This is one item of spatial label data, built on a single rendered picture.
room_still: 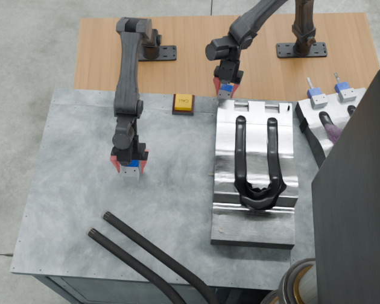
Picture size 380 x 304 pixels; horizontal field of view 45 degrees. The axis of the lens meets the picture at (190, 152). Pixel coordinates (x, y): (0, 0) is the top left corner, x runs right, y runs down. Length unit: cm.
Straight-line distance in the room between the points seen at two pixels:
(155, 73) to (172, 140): 31
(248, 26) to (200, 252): 75
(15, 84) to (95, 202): 151
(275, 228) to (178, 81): 68
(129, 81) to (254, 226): 59
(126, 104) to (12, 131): 145
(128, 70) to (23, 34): 183
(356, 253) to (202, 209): 121
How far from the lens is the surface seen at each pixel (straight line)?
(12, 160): 268
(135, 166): 157
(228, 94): 170
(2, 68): 306
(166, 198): 156
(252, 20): 155
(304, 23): 175
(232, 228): 146
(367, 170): 34
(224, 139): 156
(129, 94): 140
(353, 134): 37
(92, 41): 195
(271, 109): 167
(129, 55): 141
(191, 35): 193
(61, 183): 164
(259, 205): 149
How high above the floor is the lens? 225
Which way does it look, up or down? 63 degrees down
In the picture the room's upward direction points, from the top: straight up
